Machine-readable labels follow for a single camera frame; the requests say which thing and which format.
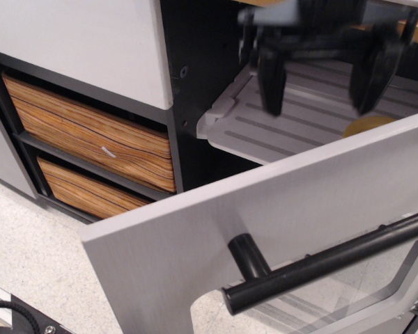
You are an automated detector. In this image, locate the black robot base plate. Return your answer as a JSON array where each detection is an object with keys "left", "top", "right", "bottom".
[{"left": 6, "top": 294, "right": 74, "bottom": 334}]

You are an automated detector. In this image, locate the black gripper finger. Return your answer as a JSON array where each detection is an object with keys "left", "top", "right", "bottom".
[
  {"left": 349, "top": 31, "right": 398, "bottom": 115},
  {"left": 257, "top": 38, "right": 288, "bottom": 116}
]

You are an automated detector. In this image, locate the white oven rack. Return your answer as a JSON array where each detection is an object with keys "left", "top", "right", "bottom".
[{"left": 195, "top": 61, "right": 418, "bottom": 166}]

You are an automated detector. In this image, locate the black oven door handle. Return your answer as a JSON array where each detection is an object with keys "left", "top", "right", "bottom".
[{"left": 222, "top": 213, "right": 418, "bottom": 316}]

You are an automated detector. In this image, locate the black braided cable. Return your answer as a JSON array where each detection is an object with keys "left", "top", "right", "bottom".
[{"left": 0, "top": 299, "right": 40, "bottom": 334}]

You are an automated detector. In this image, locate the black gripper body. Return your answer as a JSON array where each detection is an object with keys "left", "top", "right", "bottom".
[{"left": 238, "top": 1, "right": 418, "bottom": 66}]

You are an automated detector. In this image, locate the grey oven door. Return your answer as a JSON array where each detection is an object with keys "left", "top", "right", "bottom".
[{"left": 79, "top": 114, "right": 418, "bottom": 333}]

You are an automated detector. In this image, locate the yellow round toy food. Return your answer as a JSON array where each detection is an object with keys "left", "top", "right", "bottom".
[{"left": 343, "top": 116, "right": 396, "bottom": 138}]

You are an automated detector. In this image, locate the lower wood grain bin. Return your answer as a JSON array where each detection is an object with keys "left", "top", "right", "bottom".
[{"left": 37, "top": 157, "right": 151, "bottom": 219}]

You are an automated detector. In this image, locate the wood grain bin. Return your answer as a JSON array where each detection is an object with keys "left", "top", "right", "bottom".
[
  {"left": 37, "top": 157, "right": 151, "bottom": 219},
  {"left": 1, "top": 72, "right": 176, "bottom": 193}
]

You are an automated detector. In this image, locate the grey toy kitchen cabinet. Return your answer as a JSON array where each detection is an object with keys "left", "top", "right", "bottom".
[{"left": 0, "top": 1, "right": 256, "bottom": 223}]

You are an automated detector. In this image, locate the upper wood grain bin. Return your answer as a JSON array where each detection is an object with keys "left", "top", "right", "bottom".
[{"left": 1, "top": 72, "right": 176, "bottom": 193}]

